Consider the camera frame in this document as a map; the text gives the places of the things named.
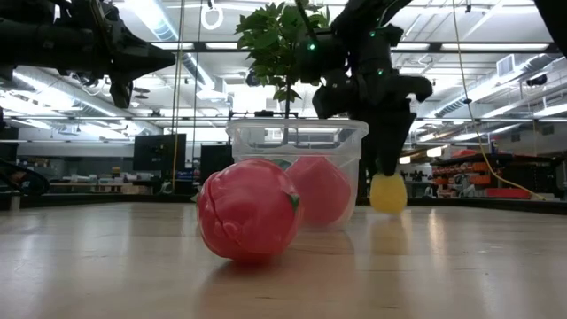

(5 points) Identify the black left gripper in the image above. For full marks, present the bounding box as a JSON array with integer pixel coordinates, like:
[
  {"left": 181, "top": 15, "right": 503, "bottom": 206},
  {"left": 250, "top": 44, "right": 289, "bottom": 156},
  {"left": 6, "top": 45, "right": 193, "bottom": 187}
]
[{"left": 82, "top": 0, "right": 177, "bottom": 110}]

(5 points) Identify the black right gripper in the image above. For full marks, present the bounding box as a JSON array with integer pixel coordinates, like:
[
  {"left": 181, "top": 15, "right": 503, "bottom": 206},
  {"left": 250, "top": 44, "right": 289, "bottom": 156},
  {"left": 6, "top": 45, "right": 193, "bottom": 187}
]
[{"left": 311, "top": 23, "right": 434, "bottom": 177}]

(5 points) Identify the yellow toy pineapple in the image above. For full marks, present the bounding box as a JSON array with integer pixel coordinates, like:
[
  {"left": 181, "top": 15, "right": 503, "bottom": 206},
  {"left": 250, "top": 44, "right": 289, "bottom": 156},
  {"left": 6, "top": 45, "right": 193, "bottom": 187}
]
[{"left": 369, "top": 172, "right": 408, "bottom": 215}]

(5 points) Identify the red toy apple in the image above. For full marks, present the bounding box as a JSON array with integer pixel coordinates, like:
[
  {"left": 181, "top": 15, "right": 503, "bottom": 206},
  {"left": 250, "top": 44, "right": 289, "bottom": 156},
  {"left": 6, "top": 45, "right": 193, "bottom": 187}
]
[{"left": 290, "top": 155, "right": 353, "bottom": 226}]

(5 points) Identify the red toy tomato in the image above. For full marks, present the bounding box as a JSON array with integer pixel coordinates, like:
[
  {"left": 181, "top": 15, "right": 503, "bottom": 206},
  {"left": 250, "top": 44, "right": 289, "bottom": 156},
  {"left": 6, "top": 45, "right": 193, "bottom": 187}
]
[{"left": 197, "top": 158, "right": 304, "bottom": 262}]

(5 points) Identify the clear plastic tupperware container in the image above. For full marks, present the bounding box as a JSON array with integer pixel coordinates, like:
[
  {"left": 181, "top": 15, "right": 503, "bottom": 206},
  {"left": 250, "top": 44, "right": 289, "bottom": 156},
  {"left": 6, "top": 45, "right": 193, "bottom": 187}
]
[{"left": 224, "top": 118, "right": 369, "bottom": 231}]

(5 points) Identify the storage shelf with bins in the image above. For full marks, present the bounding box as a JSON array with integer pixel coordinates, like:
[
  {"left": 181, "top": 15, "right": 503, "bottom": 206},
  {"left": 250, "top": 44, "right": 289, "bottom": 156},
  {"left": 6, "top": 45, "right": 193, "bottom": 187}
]
[{"left": 431, "top": 150, "right": 567, "bottom": 200}]

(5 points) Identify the black computer monitor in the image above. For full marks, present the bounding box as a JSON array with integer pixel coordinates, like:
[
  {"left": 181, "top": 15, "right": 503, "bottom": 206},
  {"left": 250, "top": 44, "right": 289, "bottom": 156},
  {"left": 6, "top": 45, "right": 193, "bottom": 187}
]
[
  {"left": 199, "top": 144, "right": 235, "bottom": 177},
  {"left": 133, "top": 133, "right": 187, "bottom": 173}
]

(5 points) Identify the green artificial plant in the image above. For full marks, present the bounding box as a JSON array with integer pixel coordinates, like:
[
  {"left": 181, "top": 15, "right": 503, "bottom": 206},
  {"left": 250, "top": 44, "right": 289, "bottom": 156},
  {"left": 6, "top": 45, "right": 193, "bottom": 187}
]
[{"left": 234, "top": 0, "right": 333, "bottom": 143}]

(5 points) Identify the dark hanging cable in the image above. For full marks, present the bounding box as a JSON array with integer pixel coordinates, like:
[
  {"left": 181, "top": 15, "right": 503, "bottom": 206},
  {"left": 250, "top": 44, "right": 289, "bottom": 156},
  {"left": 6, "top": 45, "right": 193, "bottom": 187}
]
[{"left": 170, "top": 0, "right": 186, "bottom": 194}]

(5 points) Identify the white ring light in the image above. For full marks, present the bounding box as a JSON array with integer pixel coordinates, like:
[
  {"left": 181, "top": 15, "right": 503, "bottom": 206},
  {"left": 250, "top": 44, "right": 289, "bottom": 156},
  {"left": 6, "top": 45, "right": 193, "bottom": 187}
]
[{"left": 200, "top": 0, "right": 225, "bottom": 31}]

